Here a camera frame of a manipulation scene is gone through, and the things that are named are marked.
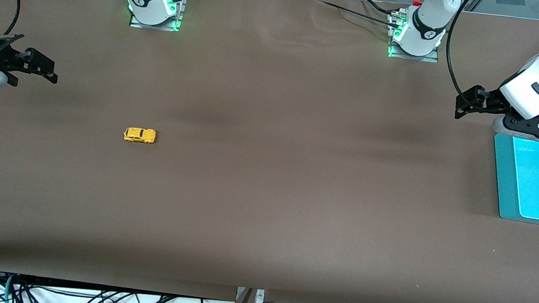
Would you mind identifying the yellow beetle toy car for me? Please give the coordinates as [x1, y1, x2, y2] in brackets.
[123, 126, 158, 145]

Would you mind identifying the teal storage box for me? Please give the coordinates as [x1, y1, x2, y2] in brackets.
[485, 122, 539, 227]

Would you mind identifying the brown table cover sheet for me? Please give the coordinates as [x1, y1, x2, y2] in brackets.
[0, 0, 539, 303]

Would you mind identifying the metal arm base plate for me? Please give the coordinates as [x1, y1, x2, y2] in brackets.
[128, 0, 187, 33]
[386, 9, 444, 64]

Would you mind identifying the teal green cable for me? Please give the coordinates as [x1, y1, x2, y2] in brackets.
[2, 273, 17, 303]

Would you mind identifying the small metal table bracket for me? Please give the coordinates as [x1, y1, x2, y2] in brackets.
[235, 286, 266, 303]

